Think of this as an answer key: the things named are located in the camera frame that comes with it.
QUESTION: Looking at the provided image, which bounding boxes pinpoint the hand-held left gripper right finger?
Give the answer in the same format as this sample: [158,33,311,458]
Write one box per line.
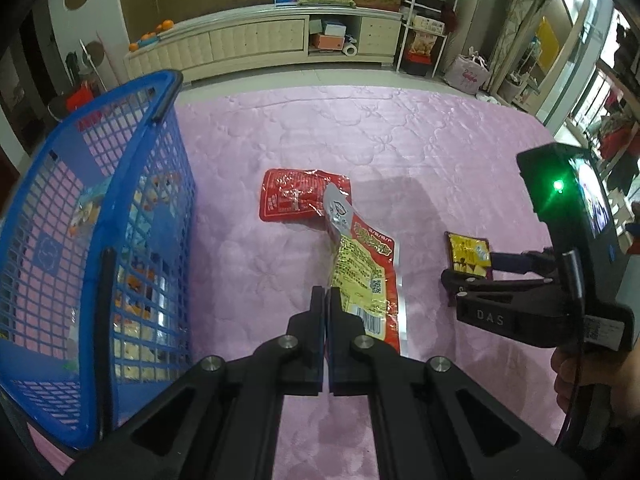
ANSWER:
[326,287,586,480]

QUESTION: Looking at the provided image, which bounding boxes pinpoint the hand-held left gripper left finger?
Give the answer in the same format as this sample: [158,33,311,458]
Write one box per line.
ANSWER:
[65,286,328,480]

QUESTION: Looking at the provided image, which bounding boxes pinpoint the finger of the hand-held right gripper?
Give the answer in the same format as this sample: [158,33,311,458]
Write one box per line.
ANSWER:
[490,249,557,276]
[441,269,556,306]

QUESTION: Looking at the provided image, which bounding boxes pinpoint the small yellow snack packet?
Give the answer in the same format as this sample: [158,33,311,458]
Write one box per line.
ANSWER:
[444,231,493,281]

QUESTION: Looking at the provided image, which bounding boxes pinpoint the red yellow snack packet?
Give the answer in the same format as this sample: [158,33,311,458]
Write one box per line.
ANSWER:
[322,182,402,353]

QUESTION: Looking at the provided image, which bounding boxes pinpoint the clear cracker packet green ends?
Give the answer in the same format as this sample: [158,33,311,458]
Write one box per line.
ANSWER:
[112,320,171,381]

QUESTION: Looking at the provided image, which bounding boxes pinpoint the blue plastic mesh basket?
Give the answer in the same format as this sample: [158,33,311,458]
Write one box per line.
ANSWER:
[0,69,197,451]

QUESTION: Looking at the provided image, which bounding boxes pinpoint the person's right hand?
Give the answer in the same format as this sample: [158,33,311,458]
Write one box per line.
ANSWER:
[550,345,640,420]

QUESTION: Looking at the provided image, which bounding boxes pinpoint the red garment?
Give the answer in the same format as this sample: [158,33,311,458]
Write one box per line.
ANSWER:
[600,120,640,161]

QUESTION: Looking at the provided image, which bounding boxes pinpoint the pink white shopping bag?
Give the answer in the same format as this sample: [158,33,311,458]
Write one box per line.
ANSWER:
[444,52,493,93]

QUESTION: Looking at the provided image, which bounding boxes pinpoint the yellow board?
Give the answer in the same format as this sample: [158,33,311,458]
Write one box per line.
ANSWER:
[535,17,558,61]

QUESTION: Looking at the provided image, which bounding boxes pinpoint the red box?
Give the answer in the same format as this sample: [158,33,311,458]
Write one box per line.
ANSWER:
[404,52,433,76]

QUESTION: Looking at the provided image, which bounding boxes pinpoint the yellow printed bag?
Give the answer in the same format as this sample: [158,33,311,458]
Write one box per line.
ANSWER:
[409,30,437,56]

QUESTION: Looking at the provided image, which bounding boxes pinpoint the white metal shelf rack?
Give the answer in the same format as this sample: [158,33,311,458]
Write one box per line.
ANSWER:
[395,0,461,78]

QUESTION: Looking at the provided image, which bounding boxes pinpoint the cream low cabinet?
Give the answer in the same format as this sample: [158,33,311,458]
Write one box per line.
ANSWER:
[124,4,405,81]

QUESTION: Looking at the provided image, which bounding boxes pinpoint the red plastic container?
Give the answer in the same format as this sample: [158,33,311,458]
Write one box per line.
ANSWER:
[65,80,98,111]

